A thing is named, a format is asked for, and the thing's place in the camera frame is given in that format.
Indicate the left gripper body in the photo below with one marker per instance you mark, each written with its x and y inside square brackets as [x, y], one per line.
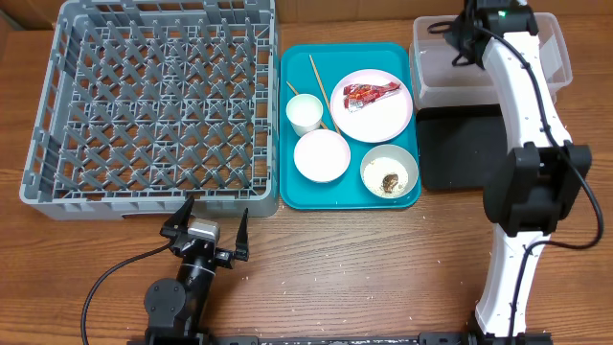
[223, 258]

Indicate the brown food scrap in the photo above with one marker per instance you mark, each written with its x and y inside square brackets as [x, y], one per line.
[389, 182]

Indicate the long wooden chopstick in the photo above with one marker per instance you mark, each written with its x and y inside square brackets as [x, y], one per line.
[323, 91]

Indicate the white paper cup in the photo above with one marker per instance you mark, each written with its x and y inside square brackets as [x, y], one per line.
[304, 113]

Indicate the black rectangular tray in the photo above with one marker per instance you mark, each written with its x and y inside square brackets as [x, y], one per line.
[460, 147]

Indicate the large pink plate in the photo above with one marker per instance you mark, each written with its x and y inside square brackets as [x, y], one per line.
[377, 122]

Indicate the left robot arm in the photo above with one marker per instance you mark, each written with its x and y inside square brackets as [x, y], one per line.
[175, 306]

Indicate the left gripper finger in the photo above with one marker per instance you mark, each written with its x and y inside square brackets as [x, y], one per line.
[177, 223]
[242, 239]

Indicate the white rice pile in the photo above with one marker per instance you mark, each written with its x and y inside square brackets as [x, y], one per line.
[375, 171]

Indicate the red snack wrapper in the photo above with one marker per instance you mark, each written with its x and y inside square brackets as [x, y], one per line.
[359, 95]

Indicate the clear plastic storage bin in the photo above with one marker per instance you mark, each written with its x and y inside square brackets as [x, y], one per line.
[437, 83]

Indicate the grey bowl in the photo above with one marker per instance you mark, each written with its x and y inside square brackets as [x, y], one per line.
[398, 153]

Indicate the pink bowl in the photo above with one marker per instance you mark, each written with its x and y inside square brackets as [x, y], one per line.
[322, 156]

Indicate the teal plastic serving tray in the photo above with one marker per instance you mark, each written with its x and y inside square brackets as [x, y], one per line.
[334, 62]

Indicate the grey plastic dish rack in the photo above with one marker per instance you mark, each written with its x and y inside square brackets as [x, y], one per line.
[148, 103]

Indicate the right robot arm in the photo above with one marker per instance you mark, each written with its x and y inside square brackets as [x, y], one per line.
[540, 179]

